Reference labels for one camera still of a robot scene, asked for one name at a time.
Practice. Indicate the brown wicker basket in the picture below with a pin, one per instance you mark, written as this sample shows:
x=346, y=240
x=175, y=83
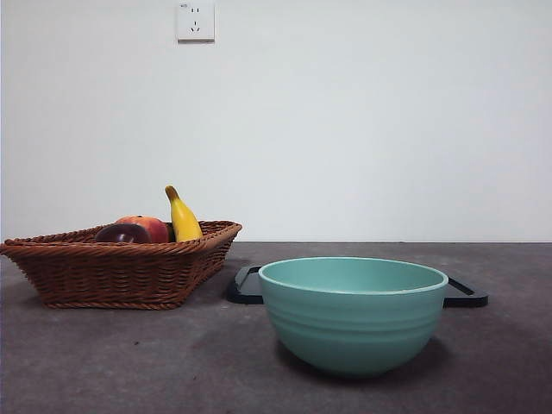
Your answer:
x=116, y=276

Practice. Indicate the white wall socket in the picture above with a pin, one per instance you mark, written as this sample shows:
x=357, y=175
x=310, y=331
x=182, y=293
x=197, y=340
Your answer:
x=196, y=23

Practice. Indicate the teal ribbed bowl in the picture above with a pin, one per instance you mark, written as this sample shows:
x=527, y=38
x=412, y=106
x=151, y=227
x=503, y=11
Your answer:
x=353, y=328

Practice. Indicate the red orange peach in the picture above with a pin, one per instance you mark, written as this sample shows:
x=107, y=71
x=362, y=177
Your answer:
x=157, y=227

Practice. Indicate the black rectangular tray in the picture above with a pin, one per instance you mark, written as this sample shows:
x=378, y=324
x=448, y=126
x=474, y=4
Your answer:
x=245, y=290

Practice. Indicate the yellow banana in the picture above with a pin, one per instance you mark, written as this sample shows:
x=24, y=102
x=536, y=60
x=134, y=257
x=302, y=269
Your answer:
x=184, y=222

